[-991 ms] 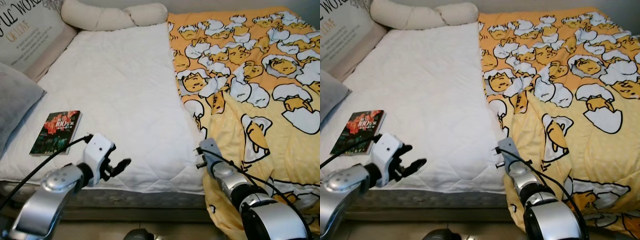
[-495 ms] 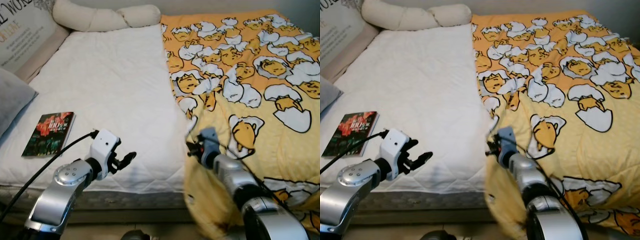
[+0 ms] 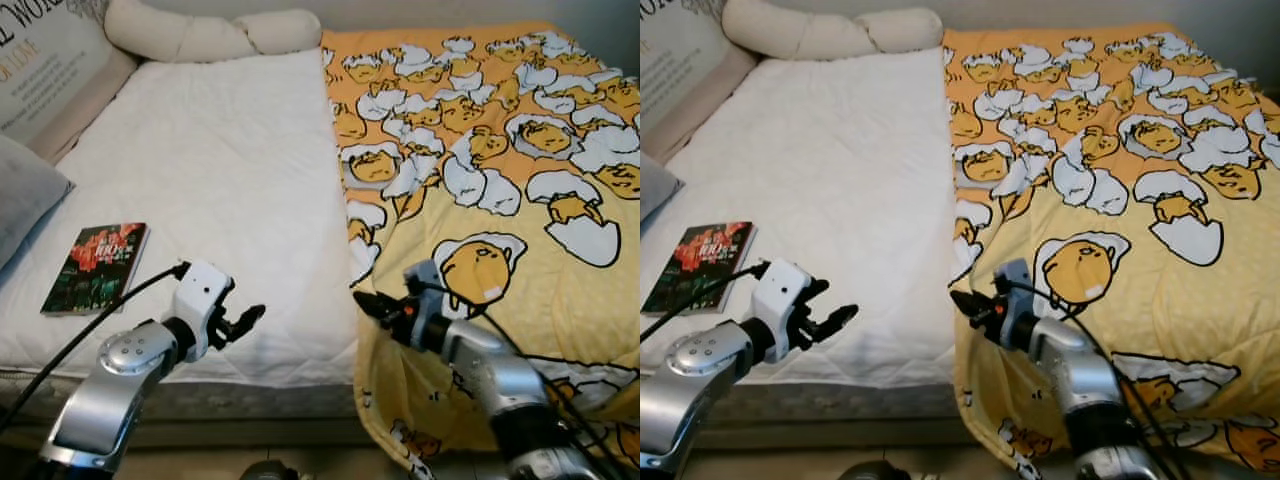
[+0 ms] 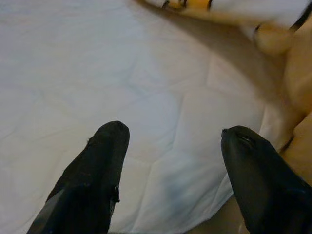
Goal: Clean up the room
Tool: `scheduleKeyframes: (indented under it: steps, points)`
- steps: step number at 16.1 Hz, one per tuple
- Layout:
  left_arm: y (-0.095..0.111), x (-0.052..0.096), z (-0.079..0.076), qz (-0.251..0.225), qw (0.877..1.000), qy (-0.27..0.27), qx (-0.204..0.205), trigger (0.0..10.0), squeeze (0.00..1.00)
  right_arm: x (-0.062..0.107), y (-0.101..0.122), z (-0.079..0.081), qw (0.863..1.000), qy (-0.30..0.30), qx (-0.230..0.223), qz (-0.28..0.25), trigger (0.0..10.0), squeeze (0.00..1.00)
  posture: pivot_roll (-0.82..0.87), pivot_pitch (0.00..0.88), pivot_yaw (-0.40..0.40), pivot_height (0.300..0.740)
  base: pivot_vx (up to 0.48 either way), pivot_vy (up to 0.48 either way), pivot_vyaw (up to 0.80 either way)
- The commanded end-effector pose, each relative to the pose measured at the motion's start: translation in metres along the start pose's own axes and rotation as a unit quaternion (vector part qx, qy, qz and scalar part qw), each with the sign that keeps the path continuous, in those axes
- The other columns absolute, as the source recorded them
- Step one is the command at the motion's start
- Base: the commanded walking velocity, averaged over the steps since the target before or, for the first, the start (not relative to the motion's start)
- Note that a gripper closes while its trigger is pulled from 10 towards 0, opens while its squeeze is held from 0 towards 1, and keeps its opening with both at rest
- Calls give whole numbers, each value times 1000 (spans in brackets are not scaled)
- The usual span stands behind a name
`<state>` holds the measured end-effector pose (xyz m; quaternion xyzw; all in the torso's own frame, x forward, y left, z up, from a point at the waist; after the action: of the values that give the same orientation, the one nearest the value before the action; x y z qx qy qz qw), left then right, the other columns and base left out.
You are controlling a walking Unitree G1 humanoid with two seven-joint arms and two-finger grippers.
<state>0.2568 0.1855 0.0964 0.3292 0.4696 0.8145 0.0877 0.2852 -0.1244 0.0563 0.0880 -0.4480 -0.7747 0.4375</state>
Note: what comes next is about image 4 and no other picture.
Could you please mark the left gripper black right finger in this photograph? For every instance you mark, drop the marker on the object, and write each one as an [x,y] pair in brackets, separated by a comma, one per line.
[263,182]

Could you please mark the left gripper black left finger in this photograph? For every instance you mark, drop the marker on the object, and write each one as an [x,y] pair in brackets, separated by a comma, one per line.
[92,175]

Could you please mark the white quilted mattress pad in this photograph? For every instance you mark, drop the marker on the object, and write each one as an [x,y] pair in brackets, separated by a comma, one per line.
[97,73]

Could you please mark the yellow cartoon print blanket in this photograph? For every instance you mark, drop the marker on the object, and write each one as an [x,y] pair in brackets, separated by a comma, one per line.
[292,61]

